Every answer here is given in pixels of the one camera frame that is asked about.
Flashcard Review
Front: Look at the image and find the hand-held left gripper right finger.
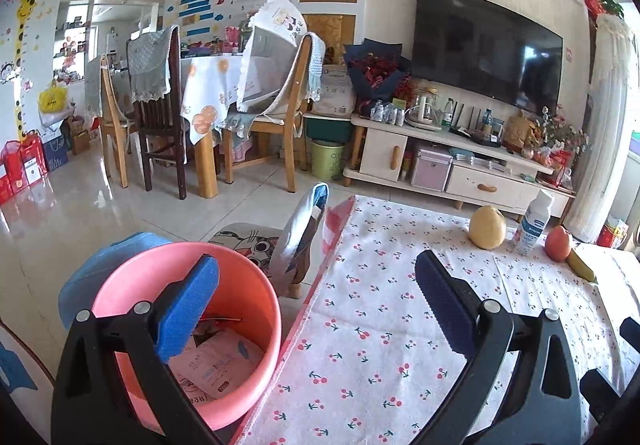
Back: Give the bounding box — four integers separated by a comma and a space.
414, 250, 583, 445

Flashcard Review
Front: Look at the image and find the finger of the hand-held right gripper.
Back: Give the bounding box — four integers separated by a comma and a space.
619, 317, 640, 345
580, 368, 627, 426

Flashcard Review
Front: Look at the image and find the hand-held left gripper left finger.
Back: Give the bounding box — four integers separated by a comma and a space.
50, 253, 221, 445

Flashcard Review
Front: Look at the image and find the white wipes packet blue feather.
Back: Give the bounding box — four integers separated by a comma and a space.
170, 329, 266, 402

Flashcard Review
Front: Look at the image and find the pink plastic bucket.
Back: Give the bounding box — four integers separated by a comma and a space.
91, 242, 283, 432

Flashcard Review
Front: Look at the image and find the cherry print tablecloth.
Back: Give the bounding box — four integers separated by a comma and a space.
235, 195, 640, 445

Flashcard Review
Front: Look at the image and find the yellow banana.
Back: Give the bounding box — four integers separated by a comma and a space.
566, 247, 599, 284

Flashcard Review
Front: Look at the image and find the yellow pomelo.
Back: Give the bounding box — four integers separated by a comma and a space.
468, 205, 507, 250

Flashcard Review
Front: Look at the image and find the blue plastic stool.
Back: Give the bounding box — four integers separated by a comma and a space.
57, 232, 174, 332

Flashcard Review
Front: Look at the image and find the red apple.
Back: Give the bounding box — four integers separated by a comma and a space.
543, 224, 574, 262

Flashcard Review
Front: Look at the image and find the white plastic bottle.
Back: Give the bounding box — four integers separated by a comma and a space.
513, 189, 556, 256

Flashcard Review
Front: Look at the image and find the small chair blue backrest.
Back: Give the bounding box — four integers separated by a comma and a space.
207, 182, 331, 299

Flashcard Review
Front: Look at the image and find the pink storage box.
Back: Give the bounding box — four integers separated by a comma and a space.
410, 146, 454, 192

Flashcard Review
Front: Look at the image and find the white TV cabinet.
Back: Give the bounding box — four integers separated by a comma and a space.
344, 113, 577, 222

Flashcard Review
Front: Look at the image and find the light green waste bin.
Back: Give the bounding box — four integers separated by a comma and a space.
310, 138, 346, 181

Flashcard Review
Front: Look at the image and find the brown gift bag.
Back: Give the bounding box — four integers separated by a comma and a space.
504, 112, 539, 152

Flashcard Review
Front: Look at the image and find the glass kettle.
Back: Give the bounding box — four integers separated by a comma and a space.
405, 91, 444, 131

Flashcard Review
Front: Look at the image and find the light wooden chair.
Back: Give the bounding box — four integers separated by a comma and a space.
99, 54, 139, 189

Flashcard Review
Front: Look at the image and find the pack of small bottles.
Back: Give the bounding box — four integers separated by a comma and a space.
370, 100, 406, 126

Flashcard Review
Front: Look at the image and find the dried flower arrangement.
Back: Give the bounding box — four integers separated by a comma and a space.
537, 106, 589, 162

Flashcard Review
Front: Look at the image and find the standing air conditioner lace cover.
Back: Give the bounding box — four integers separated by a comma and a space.
566, 16, 637, 244

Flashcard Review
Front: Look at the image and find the dining table orange print cloth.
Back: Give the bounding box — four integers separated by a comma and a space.
179, 54, 252, 199

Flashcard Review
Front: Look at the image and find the dark green box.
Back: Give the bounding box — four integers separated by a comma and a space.
304, 114, 354, 144

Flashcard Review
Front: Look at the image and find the red gift bag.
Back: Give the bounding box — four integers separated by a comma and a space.
0, 131, 49, 204

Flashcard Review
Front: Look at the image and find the dark wooden chair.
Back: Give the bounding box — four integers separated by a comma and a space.
126, 26, 189, 202

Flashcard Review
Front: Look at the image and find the white printed bag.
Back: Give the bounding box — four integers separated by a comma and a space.
318, 64, 357, 118

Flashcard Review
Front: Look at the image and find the wooden chair lace cover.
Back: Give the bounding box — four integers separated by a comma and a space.
221, 31, 327, 194

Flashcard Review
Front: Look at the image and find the red bouquet dark blue wrap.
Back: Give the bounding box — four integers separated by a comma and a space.
343, 38, 414, 102

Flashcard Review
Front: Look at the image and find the yellow bag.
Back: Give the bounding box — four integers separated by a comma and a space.
38, 79, 69, 114

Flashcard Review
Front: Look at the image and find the black television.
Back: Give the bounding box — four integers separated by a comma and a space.
411, 0, 565, 116

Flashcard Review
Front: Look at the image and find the giraffe height chart sticker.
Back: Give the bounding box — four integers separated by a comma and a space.
12, 0, 43, 142

